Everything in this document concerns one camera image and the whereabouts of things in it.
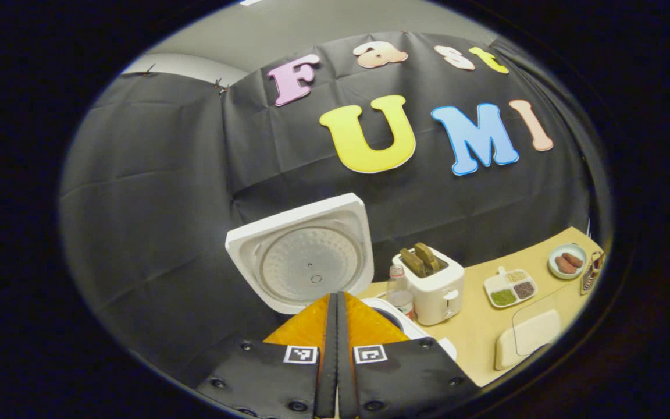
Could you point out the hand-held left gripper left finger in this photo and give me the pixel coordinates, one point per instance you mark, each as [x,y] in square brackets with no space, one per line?
[326,361]

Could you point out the pale green plate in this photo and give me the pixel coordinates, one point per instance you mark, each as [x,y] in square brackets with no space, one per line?
[553,256]

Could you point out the white rice tray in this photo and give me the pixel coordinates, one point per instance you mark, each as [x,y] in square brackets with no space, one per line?
[530,340]

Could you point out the white rice cooker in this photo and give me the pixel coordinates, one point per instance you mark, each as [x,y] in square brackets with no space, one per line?
[300,262]

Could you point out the black cloth clip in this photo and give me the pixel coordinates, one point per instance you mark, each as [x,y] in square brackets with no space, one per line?
[220,87]
[149,70]

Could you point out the white toaster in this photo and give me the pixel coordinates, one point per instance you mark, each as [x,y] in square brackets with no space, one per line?
[437,297]

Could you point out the red meat piece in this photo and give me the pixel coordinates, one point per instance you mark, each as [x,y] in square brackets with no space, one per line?
[573,259]
[565,266]

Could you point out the white divided bean dish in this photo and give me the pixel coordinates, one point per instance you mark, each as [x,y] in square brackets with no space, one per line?
[510,288]

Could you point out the clear plastic bottle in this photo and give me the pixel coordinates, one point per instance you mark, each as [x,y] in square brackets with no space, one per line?
[400,297]

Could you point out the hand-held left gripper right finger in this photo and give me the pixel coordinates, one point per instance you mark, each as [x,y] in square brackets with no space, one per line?
[346,361]

